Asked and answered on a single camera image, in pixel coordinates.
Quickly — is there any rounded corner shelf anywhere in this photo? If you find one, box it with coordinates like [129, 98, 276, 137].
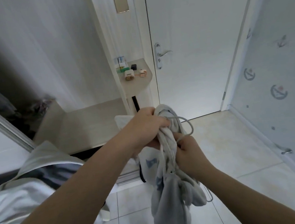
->
[115, 57, 156, 99]

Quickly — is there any person's right forearm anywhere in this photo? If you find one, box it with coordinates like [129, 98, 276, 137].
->
[196, 152, 295, 224]

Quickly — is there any small white blue box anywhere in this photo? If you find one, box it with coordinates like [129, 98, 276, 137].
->
[116, 56, 129, 72]

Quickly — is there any dark fabric pile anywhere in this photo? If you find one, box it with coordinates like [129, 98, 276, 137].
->
[7, 97, 60, 130]

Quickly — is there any person's right hand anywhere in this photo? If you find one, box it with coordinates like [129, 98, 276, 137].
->
[171, 130, 216, 183]

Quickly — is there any person's left forearm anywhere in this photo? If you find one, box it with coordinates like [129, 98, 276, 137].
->
[0, 129, 150, 224]

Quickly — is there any white wire hanger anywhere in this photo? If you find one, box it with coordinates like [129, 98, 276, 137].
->
[161, 112, 215, 207]

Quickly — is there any white hoodie with blue letters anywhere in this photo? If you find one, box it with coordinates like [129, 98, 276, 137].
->
[131, 101, 212, 224]

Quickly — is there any beige switch plate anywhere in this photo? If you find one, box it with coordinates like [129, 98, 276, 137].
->
[113, 0, 131, 15]

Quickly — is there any metal door stopper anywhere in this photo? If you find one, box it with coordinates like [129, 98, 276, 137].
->
[278, 147, 294, 156]

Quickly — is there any person's left hand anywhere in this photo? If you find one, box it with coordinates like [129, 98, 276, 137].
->
[116, 104, 175, 158]

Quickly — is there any white door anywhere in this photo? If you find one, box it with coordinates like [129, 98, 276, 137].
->
[145, 0, 273, 124]

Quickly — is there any silver door handle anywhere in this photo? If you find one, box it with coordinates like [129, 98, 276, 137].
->
[153, 40, 175, 71]

